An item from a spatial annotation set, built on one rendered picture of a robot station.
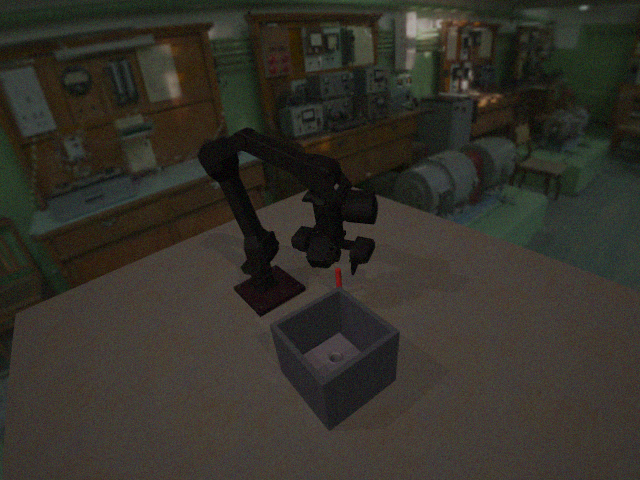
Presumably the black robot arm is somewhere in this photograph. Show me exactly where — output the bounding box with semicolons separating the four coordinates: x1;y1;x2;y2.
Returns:
198;127;378;294

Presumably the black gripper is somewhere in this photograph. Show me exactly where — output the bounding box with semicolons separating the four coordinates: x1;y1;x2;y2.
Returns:
291;218;375;276

